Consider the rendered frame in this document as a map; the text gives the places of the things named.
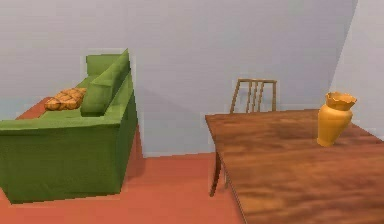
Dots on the brown wooden chair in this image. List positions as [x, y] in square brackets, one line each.
[255, 95]

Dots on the brown wooden table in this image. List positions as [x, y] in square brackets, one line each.
[300, 173]

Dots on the orange quilted cushion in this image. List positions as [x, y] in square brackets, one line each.
[66, 99]

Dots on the green sofa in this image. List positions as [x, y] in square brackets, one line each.
[60, 156]

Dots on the yellow vase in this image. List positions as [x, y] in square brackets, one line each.
[333, 121]

